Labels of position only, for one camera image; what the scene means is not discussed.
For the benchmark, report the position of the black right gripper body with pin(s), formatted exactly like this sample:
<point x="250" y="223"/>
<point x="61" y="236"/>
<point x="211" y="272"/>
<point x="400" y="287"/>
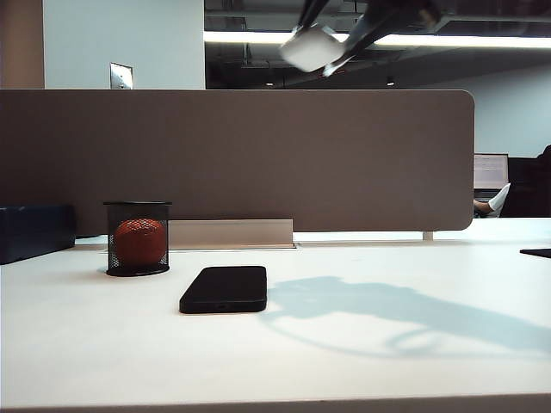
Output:
<point x="404" y="6"/>

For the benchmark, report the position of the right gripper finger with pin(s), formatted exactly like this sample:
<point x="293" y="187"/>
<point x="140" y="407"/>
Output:
<point x="366" y="34"/>
<point x="312" y="13"/>

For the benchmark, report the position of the black pendant ceiling lamp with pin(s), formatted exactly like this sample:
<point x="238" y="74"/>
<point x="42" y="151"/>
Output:
<point x="390" y="80"/>

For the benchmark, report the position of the long ceiling light strip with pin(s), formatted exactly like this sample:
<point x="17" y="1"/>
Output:
<point x="473" y="41"/>

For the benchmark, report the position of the brown desk divider panel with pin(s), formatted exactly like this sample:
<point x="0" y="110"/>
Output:
<point x="258" y="163"/>

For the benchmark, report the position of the background computer monitor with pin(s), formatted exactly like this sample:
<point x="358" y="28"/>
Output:
<point x="490" y="170"/>

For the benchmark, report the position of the background person white-clad limb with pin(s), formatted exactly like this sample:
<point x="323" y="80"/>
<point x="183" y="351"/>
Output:
<point x="499" y="199"/>

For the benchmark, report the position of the black mesh pen holder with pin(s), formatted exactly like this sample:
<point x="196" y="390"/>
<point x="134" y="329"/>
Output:
<point x="136" y="211"/>

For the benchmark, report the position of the black mouse pad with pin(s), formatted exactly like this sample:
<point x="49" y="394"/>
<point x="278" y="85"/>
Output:
<point x="538" y="252"/>

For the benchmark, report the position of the orange ball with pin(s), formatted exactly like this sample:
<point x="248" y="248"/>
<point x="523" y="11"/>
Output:
<point x="139" y="241"/>

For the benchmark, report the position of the black smartphone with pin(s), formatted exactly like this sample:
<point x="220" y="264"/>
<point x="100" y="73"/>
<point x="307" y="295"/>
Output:
<point x="226" y="290"/>

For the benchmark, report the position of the dark blue box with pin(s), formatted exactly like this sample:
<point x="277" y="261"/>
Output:
<point x="30" y="232"/>

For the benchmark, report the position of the metal wall plate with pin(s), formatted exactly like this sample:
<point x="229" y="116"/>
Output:
<point x="121" y="76"/>

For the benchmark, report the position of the white divider support bracket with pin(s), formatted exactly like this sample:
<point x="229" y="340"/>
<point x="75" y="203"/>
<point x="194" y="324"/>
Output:
<point x="428" y="235"/>

